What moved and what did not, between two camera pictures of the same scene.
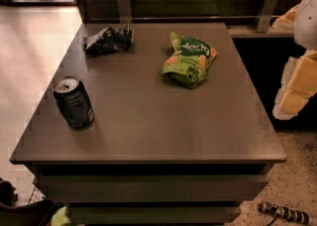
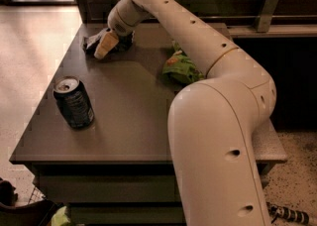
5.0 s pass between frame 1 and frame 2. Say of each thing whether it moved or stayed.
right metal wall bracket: stayed
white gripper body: moved
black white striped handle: stayed
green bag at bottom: stayed
